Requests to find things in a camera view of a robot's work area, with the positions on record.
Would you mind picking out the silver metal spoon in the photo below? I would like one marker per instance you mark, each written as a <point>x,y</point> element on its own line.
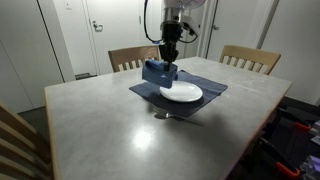
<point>173,116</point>

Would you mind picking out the light wooden slatted chair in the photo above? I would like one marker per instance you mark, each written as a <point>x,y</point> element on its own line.
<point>248,53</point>

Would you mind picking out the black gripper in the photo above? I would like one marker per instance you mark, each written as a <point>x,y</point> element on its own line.
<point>171,33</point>

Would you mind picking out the dark blue fabric placemat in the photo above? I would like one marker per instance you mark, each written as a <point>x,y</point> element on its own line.
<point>213,88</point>

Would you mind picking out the dark wooden slatted chair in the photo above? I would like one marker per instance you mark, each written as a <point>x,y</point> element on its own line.
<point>20,140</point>

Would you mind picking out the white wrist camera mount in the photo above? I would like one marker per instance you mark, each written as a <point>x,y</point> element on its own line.
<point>191,25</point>

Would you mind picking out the white round plate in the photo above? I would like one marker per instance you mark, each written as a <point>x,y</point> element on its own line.
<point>183,93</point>

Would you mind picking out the blue cloth towel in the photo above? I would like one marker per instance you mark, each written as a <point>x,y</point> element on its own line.
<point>156,75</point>

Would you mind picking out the wooden chair with wide backrest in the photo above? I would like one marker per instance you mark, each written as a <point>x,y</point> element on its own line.
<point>128,55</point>

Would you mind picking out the purple object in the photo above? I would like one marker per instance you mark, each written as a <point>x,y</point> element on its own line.
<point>313,164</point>

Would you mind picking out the white wall light switch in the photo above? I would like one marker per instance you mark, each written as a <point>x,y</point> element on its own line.
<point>68,4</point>

